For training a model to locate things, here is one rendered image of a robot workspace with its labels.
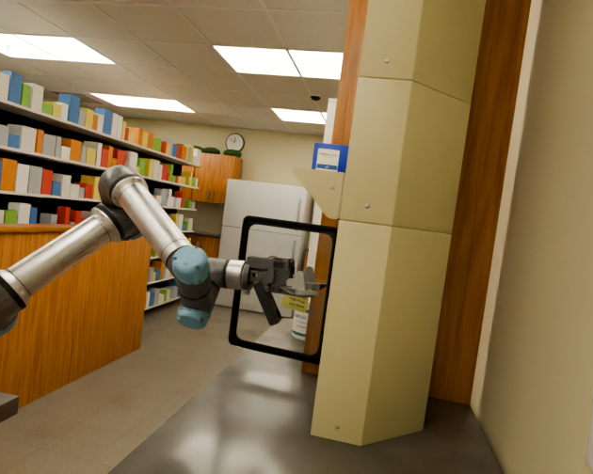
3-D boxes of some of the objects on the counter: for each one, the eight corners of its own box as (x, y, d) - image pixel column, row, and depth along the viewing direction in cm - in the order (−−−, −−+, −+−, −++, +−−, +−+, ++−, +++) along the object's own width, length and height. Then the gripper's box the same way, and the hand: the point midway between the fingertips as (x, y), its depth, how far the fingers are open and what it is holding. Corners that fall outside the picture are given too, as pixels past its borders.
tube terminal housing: (417, 401, 121) (457, 122, 118) (428, 462, 90) (485, 85, 86) (328, 383, 126) (364, 115, 123) (310, 434, 94) (358, 76, 91)
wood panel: (468, 401, 126) (543, -97, 120) (470, 404, 123) (547, -104, 117) (302, 368, 136) (363, -95, 129) (300, 371, 133) (363, -103, 126)
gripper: (235, 259, 102) (319, 266, 98) (259, 253, 121) (330, 260, 117) (232, 295, 102) (316, 305, 98) (257, 284, 121) (328, 292, 117)
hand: (324, 292), depth 108 cm, fingers open, 14 cm apart
